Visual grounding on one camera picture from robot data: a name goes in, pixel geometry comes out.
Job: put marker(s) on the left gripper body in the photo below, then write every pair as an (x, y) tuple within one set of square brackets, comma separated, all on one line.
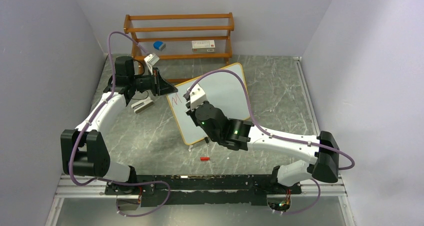
[(154, 86)]

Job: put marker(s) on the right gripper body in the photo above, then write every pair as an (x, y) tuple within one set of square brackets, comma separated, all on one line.
[(192, 113)]

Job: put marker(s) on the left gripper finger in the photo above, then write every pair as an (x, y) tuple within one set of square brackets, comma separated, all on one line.
[(160, 82), (166, 90)]

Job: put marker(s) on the yellow framed whiteboard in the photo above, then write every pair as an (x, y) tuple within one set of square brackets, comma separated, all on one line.
[(228, 92)]

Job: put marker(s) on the red marker cap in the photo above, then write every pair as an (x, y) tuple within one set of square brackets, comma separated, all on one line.
[(204, 159)]

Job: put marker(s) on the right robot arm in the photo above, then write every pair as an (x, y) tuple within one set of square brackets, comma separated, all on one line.
[(316, 154)]

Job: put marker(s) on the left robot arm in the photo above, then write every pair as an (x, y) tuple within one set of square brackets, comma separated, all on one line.
[(83, 149)]

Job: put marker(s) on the blue whiteboard eraser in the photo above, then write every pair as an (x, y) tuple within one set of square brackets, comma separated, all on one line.
[(159, 45)]

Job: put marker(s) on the grey white stapler-like block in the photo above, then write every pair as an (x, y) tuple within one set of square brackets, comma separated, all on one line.
[(142, 105)]

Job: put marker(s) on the white red marker box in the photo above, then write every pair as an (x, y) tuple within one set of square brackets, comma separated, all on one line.
[(203, 46)]

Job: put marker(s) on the wooden two-tier rack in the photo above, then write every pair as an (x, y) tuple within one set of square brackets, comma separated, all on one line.
[(178, 31)]

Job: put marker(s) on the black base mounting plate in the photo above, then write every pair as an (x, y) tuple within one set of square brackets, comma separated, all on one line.
[(251, 189)]

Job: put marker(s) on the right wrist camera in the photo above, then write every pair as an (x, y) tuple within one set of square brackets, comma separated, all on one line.
[(196, 95)]

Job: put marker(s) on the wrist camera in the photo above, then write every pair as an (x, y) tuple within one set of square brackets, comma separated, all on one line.
[(150, 60), (196, 95)]

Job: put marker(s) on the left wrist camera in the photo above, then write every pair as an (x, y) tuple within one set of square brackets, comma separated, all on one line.
[(150, 60)]

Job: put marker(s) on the aluminium rail frame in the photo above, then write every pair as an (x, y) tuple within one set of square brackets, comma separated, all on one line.
[(96, 189)]

